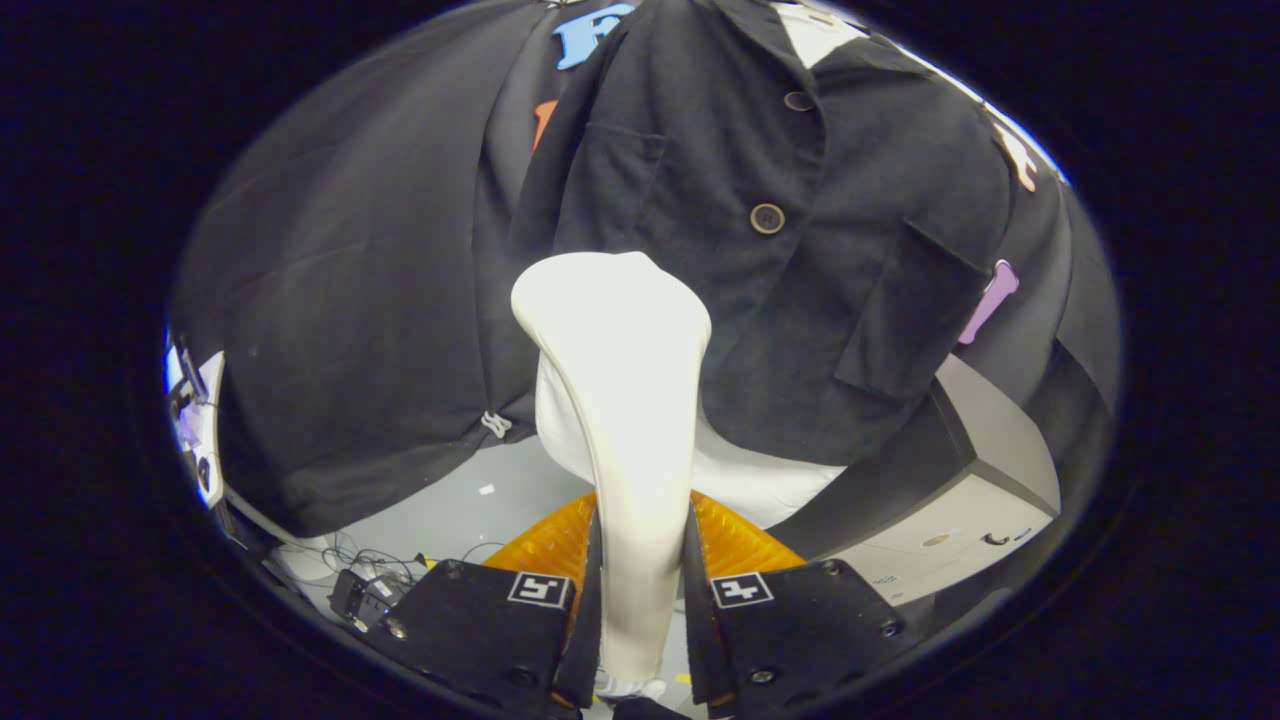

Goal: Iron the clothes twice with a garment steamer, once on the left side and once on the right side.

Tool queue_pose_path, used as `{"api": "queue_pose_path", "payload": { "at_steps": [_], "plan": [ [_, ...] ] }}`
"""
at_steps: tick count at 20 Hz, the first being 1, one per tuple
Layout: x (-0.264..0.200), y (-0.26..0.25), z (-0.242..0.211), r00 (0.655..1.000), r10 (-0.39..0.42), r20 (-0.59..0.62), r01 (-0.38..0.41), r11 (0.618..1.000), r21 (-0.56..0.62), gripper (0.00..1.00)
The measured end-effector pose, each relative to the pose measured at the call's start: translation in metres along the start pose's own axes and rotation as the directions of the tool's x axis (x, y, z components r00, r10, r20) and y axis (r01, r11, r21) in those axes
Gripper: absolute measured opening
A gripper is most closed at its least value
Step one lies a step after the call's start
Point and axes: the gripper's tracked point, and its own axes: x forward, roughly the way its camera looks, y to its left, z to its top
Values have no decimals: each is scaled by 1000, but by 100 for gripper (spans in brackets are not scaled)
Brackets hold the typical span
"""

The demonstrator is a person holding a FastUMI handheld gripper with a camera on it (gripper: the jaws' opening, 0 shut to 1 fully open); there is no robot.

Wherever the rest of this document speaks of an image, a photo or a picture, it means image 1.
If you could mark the black backdrop cloth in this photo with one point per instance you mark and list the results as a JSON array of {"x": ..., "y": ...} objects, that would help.
[{"x": 350, "y": 300}]

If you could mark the white garment steamer head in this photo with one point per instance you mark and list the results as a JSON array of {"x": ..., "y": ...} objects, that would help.
[{"x": 625, "y": 400}]

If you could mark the black jacket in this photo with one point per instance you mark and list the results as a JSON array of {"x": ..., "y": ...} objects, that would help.
[{"x": 700, "y": 150}]

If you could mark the black power adapter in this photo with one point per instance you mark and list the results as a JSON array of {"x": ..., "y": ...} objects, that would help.
[{"x": 360, "y": 598}]

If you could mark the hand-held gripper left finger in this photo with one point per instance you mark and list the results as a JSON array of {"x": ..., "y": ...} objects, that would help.
[{"x": 470, "y": 630}]

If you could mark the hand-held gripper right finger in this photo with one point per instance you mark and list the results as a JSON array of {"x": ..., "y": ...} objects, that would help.
[{"x": 810, "y": 630}]

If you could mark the grey cabinet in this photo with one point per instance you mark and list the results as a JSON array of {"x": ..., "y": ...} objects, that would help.
[{"x": 990, "y": 450}]

